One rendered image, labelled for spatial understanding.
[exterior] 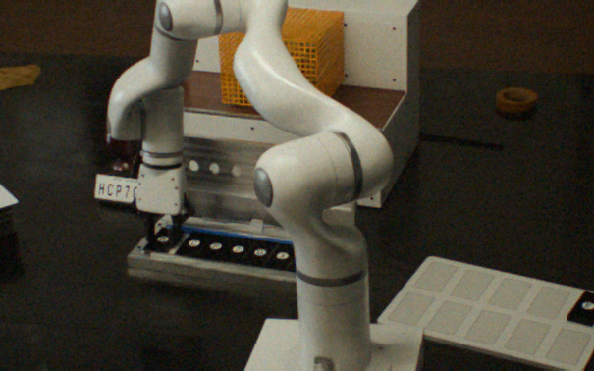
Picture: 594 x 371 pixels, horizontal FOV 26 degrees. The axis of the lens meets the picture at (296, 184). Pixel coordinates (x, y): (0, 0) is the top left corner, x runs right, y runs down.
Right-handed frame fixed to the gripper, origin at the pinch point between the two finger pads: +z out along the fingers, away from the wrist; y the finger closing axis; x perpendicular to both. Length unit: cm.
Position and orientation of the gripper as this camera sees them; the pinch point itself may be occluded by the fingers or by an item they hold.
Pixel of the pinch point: (162, 233)
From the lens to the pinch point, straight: 271.4
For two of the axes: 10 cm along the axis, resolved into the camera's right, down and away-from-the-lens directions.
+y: 9.5, 1.2, -3.0
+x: 3.2, -2.5, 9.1
